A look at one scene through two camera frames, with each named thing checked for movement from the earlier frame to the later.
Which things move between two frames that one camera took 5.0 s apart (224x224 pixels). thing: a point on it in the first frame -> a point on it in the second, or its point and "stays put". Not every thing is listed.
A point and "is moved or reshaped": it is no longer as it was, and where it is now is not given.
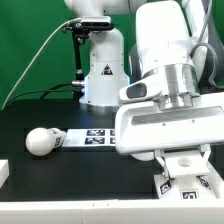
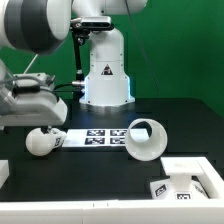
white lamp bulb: x=42 y=141 stays put
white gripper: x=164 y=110 -> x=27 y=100
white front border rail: x=133 y=211 stays put
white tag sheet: x=102 y=137 stays put
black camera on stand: x=82 y=29 stays put
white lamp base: x=192 y=178 is moved or reshaped
